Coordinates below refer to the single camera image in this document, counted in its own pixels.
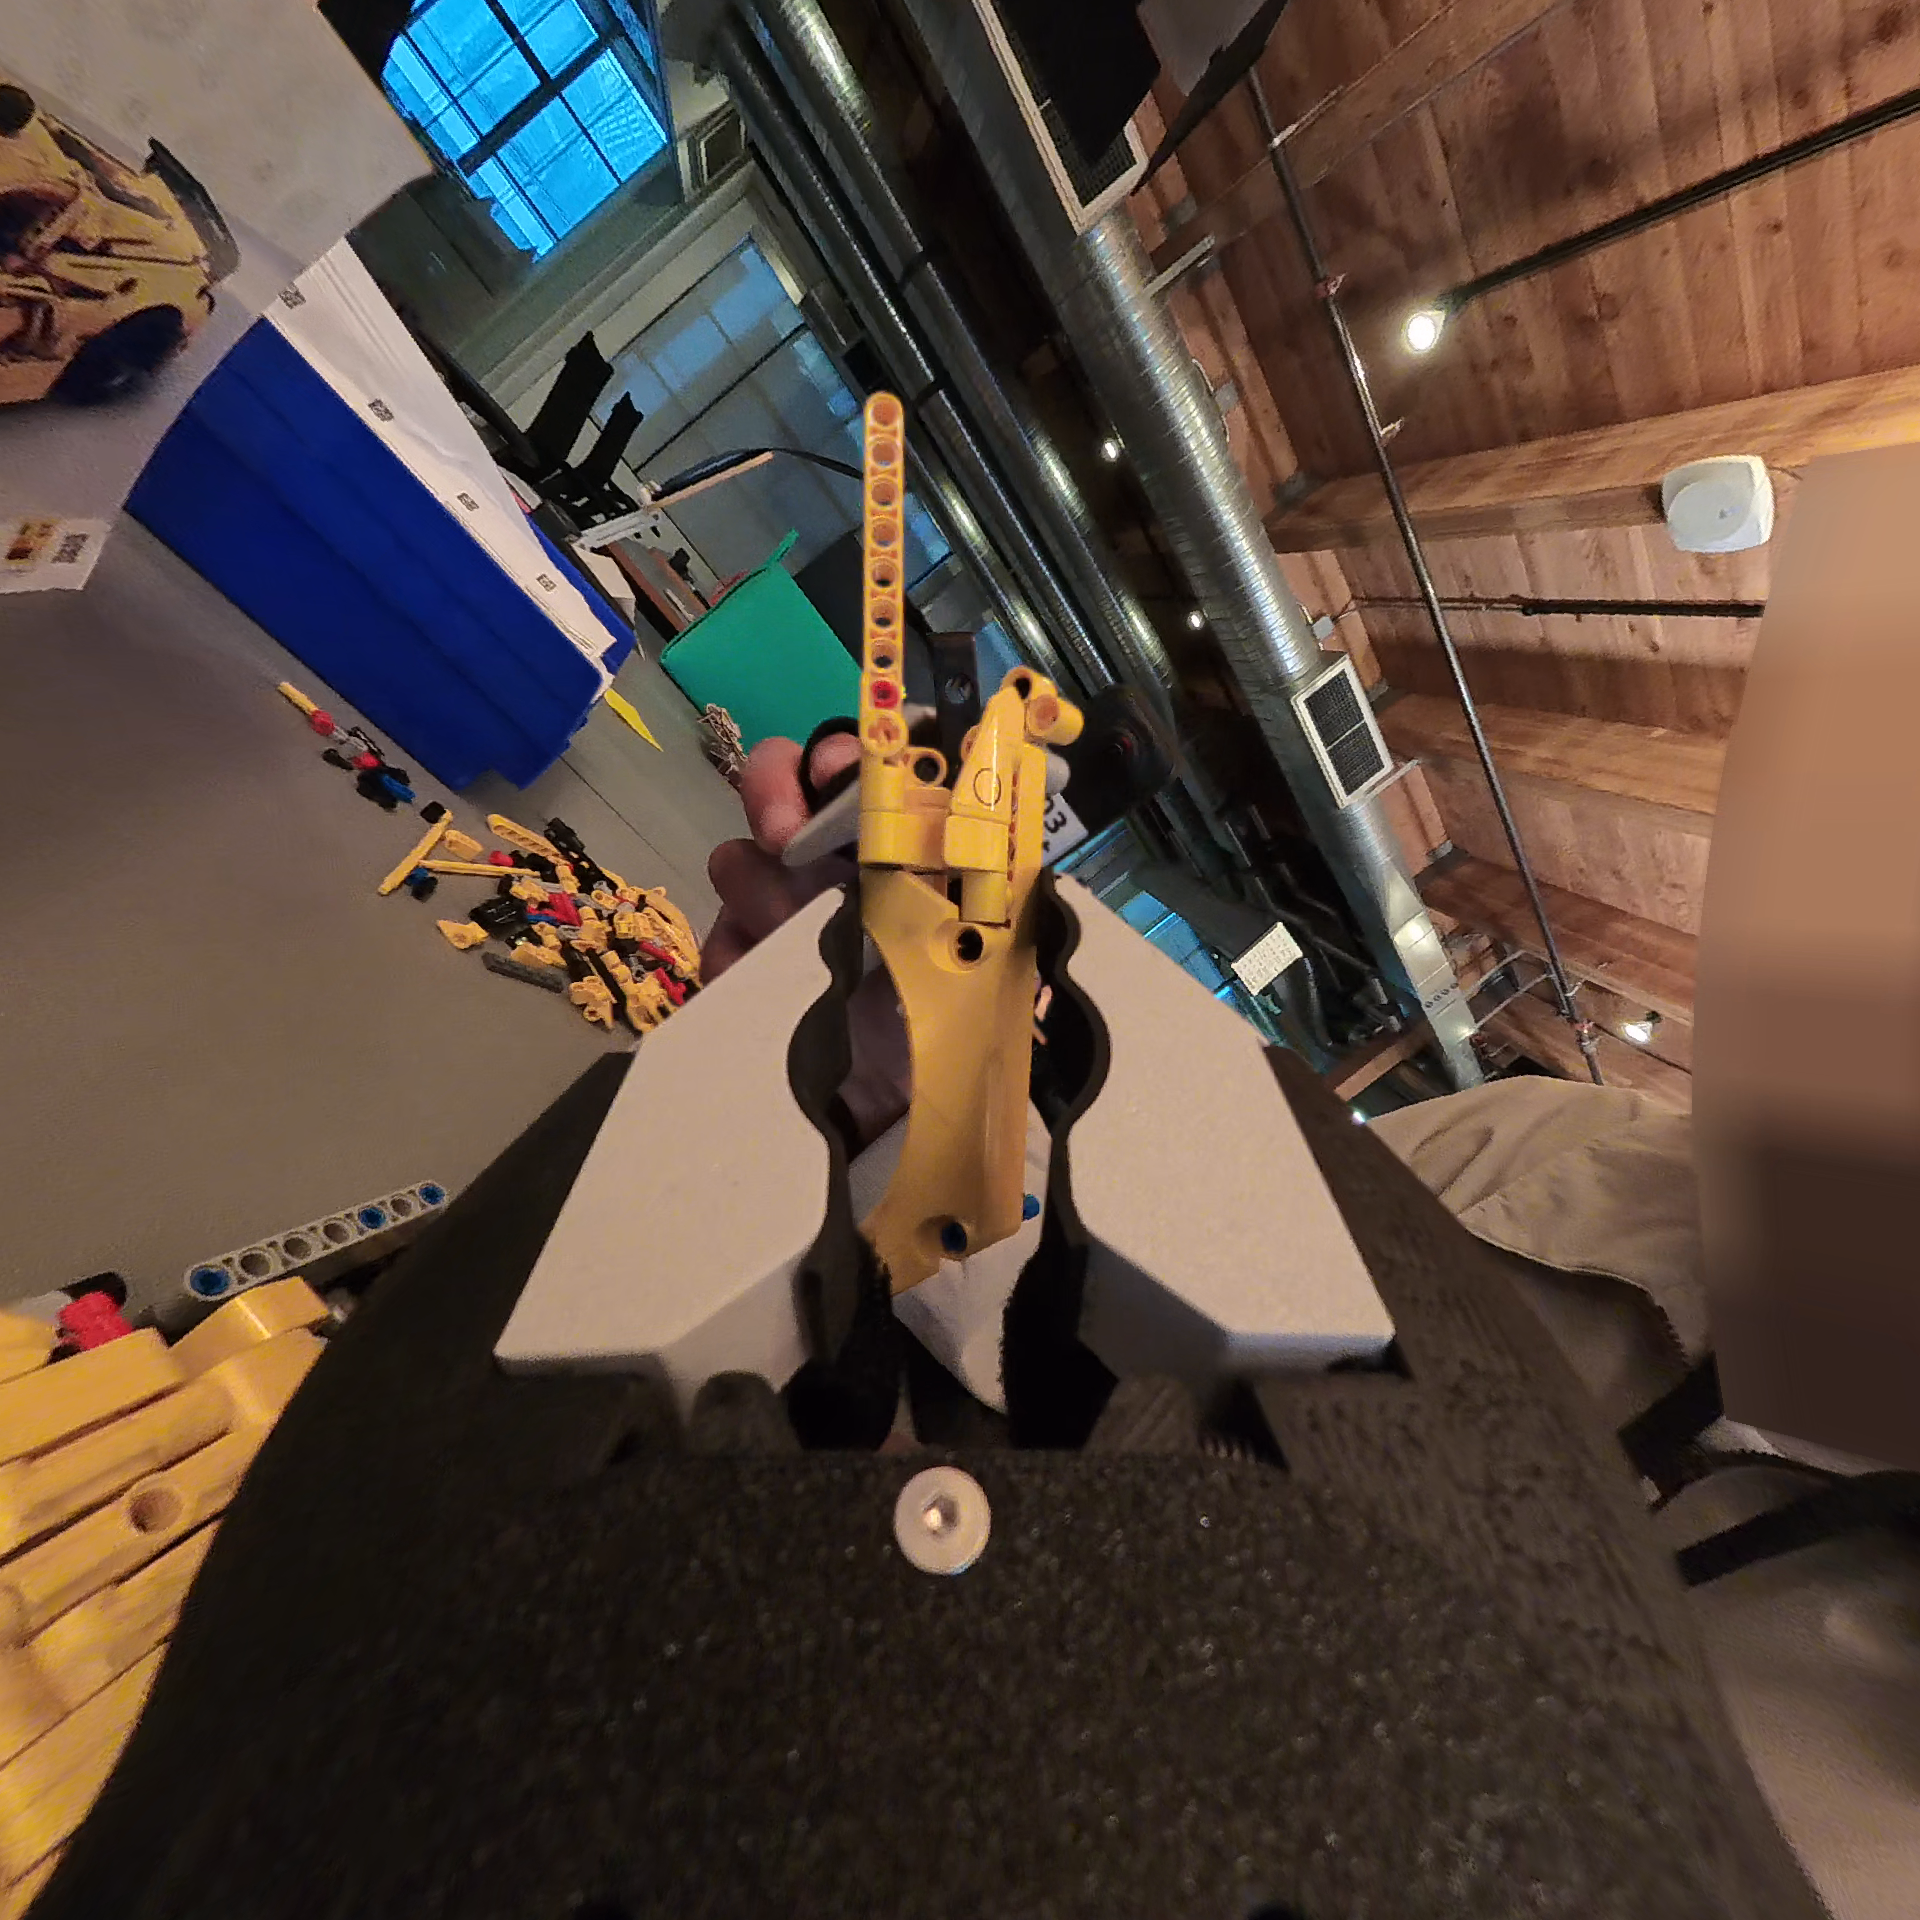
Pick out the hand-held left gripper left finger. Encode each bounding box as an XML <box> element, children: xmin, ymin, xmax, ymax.
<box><xmin>495</xmin><ymin>888</ymin><xmax>909</xmax><ymax>1449</ymax></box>

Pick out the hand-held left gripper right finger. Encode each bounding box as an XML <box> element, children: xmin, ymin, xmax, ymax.
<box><xmin>1002</xmin><ymin>879</ymin><xmax>1397</xmax><ymax>1445</ymax></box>

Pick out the yellow brick beam assembly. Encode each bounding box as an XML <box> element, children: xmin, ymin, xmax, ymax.
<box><xmin>854</xmin><ymin>393</ymin><xmax>1088</xmax><ymax>1298</ymax></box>

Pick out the person's right hand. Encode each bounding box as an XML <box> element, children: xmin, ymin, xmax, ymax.
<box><xmin>701</xmin><ymin>737</ymin><xmax>917</xmax><ymax>1146</ymax></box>

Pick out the white vent grille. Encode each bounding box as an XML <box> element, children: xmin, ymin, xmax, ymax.
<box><xmin>1293</xmin><ymin>661</ymin><xmax>1391</xmax><ymax>801</ymax></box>

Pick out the pile of loose brick pieces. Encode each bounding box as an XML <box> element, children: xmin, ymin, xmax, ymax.
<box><xmin>374</xmin><ymin>809</ymin><xmax>703</xmax><ymax>1039</ymax></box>

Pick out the teal green plastic bin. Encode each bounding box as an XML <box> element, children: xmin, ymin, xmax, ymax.
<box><xmin>661</xmin><ymin>534</ymin><xmax>866</xmax><ymax>753</ymax></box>

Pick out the cluster of small brick pins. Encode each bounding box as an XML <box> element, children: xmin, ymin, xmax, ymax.
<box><xmin>277</xmin><ymin>682</ymin><xmax>453</xmax><ymax>825</ymax></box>

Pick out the black high-back chair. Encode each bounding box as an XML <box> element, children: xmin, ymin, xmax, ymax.
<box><xmin>576</xmin><ymin>393</ymin><xmax>648</xmax><ymax>512</ymax></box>
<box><xmin>516</xmin><ymin>335</ymin><xmax>616</xmax><ymax>486</ymax></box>

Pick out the white ceiling device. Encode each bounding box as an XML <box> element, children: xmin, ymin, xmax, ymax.
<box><xmin>1661</xmin><ymin>455</ymin><xmax>1778</xmax><ymax>559</ymax></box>

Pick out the partly built toy car model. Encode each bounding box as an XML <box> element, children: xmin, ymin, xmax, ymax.
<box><xmin>0</xmin><ymin>1183</ymin><xmax>453</xmax><ymax>1920</ymax></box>

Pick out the blue storage bin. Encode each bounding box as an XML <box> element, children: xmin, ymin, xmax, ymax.
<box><xmin>123</xmin><ymin>240</ymin><xmax>643</xmax><ymax>793</ymax></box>

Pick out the stack of white paper sheets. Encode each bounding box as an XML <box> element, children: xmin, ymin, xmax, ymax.
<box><xmin>267</xmin><ymin>240</ymin><xmax>635</xmax><ymax>671</ymax></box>

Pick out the large paned window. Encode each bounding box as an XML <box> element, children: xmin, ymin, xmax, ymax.
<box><xmin>374</xmin><ymin>0</ymin><xmax>670</xmax><ymax>261</ymax></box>

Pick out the instruction booklet with yellow car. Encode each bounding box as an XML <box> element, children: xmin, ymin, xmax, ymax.
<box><xmin>0</xmin><ymin>0</ymin><xmax>436</xmax><ymax>602</ymax></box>

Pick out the silver ventilation duct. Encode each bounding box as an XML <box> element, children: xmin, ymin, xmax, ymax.
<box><xmin>719</xmin><ymin>0</ymin><xmax>1501</xmax><ymax>1088</ymax></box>

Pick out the black shoulder strap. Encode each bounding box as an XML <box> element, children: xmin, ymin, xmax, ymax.
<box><xmin>1620</xmin><ymin>1352</ymin><xmax>1920</xmax><ymax>1594</ymax></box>

